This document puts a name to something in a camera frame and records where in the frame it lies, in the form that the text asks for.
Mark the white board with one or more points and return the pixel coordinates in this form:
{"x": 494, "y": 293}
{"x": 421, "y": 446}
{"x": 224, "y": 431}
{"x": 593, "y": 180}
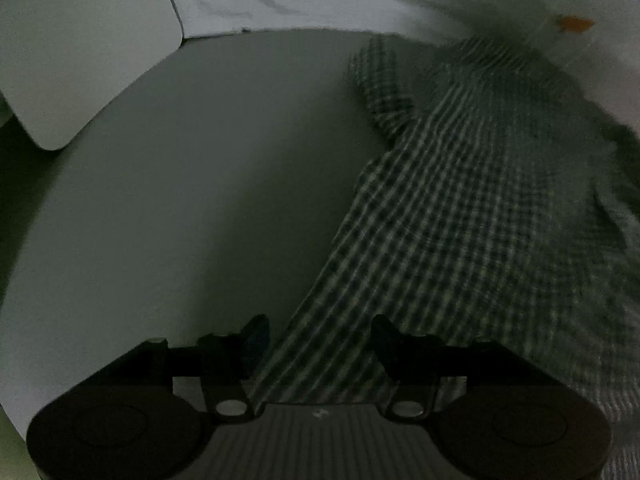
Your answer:
{"x": 80, "y": 50}

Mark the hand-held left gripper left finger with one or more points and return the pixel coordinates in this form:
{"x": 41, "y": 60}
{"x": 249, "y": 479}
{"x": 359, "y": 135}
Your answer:
{"x": 257, "y": 334}

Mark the checked shirt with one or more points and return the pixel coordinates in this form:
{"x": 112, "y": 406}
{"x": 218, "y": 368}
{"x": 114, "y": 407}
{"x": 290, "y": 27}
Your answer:
{"x": 450, "y": 210}

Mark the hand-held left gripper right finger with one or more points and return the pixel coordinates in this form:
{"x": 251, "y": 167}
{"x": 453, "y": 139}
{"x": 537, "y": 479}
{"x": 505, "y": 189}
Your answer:
{"x": 385, "y": 336}

